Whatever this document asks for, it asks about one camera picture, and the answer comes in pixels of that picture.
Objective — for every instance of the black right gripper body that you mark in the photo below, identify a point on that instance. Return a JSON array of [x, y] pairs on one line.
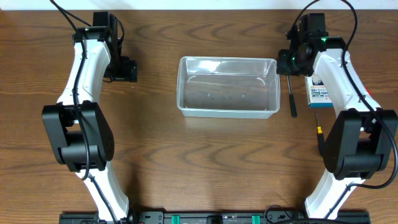
[[283, 67]]

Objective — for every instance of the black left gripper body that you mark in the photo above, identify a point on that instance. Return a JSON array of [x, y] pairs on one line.
[[126, 72]]

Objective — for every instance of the clear plastic container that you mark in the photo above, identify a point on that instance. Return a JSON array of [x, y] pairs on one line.
[[228, 87]]

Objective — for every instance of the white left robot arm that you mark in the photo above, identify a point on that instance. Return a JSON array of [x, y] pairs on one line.
[[77, 129]]

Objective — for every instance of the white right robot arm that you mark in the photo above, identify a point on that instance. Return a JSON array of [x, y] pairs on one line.
[[362, 136]]

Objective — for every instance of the blue screw box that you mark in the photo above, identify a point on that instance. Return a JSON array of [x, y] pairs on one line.
[[317, 95]]

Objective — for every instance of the small metal hammer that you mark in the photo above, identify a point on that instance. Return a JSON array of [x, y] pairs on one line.
[[293, 109]]

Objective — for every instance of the black yellow screwdriver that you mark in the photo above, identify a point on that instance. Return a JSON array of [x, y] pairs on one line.
[[320, 136]]

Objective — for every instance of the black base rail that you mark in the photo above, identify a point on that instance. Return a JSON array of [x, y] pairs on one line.
[[270, 216]]

